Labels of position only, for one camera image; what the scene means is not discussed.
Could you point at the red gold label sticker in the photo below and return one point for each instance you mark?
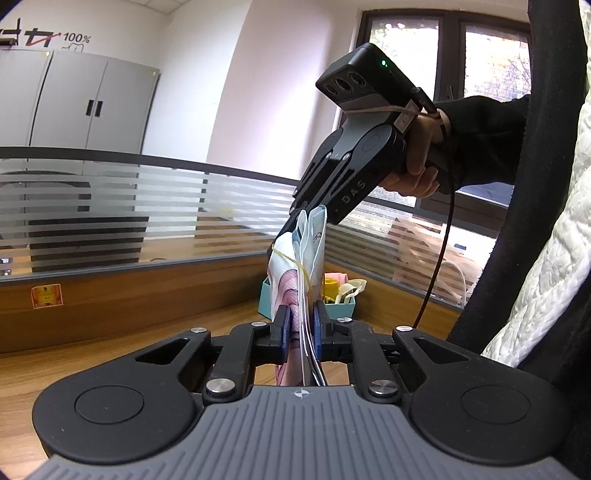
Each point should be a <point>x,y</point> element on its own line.
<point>46,295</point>

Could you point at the pink folded bag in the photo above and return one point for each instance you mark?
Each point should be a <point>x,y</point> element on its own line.
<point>340,278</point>

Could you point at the black wall lettering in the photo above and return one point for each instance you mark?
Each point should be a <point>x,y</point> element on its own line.
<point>46,39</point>

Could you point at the person's black coat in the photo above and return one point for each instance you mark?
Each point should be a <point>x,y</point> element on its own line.
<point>545,184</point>

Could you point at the teal box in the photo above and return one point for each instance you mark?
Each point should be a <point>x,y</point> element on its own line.
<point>270,300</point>

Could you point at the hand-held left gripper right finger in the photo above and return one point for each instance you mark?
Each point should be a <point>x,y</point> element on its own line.
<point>317,334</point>

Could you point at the person's right forearm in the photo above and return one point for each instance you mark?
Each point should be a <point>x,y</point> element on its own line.
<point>485,138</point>

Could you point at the cream folded bag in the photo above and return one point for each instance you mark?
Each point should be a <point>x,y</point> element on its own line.
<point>351,290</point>

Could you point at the person's right hand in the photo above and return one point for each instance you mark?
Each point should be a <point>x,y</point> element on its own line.
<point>422,157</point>

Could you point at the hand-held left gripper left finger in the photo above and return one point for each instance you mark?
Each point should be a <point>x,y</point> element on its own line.
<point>282,339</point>

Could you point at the grey metal cabinets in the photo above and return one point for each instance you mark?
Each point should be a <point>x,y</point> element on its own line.
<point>78,101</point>

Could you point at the yellow folded bag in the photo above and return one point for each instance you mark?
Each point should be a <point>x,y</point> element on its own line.
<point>330,286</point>

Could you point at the window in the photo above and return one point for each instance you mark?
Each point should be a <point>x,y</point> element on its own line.
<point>438,92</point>

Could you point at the striped glass partition with label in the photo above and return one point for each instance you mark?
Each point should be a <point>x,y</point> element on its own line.
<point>115,221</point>

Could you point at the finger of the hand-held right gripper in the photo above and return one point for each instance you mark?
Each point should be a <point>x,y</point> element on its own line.
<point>332,194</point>
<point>279,240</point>

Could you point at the yellow rubber band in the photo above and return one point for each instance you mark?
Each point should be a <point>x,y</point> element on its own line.
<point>288,258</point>

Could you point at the person's white quilted garment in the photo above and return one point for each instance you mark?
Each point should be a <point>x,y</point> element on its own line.
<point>549,258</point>

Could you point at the floral white shopping bag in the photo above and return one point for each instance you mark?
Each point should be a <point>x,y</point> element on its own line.
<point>300,277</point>

